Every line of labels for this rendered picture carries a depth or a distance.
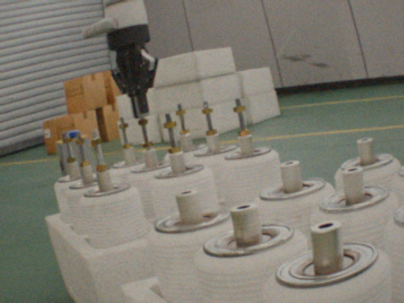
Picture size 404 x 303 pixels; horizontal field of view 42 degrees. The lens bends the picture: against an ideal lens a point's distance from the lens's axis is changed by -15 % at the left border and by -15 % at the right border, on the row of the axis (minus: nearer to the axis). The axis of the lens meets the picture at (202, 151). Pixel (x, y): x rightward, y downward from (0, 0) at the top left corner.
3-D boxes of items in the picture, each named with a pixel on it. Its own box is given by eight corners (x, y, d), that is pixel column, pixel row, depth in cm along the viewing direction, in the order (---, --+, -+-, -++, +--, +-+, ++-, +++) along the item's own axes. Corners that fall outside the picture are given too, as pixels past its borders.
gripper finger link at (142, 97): (133, 85, 99) (139, 114, 100) (142, 82, 97) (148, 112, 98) (140, 84, 100) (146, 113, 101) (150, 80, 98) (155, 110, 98)
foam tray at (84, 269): (120, 357, 80) (84, 257, 77) (68, 293, 115) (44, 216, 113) (327, 285, 95) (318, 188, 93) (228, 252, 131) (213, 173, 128)
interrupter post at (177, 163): (185, 175, 90) (180, 153, 89) (169, 177, 91) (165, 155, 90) (189, 171, 92) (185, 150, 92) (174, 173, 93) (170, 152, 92)
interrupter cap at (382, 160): (364, 176, 63) (364, 170, 63) (330, 172, 70) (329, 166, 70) (404, 160, 66) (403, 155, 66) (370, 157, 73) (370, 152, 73)
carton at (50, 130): (69, 147, 533) (64, 115, 530) (84, 145, 517) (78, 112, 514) (46, 154, 511) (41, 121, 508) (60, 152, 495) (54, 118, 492)
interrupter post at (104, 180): (117, 191, 87) (113, 169, 86) (106, 195, 85) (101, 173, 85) (108, 191, 88) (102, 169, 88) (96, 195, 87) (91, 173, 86)
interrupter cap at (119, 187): (141, 186, 87) (140, 181, 87) (104, 200, 81) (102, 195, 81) (110, 187, 92) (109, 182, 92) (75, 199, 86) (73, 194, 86)
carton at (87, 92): (107, 105, 497) (102, 71, 494) (87, 110, 479) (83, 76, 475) (86, 110, 516) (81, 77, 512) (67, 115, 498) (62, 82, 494)
